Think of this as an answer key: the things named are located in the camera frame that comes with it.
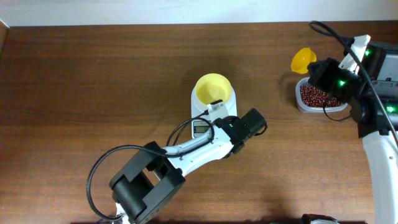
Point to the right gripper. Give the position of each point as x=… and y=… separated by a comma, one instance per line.
x=317, y=79

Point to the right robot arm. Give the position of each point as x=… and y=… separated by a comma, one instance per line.
x=374, y=108

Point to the yellow measuring scoop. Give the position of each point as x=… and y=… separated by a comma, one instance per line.
x=302, y=59

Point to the red beans in container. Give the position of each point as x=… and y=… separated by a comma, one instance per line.
x=316, y=98

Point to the clear plastic container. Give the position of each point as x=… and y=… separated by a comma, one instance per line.
x=306, y=109

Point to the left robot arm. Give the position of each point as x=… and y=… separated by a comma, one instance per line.
x=149, y=180

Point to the white digital kitchen scale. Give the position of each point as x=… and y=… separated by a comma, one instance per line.
x=198, y=126

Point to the yellow plastic bowl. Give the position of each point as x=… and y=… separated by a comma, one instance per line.
x=212, y=87

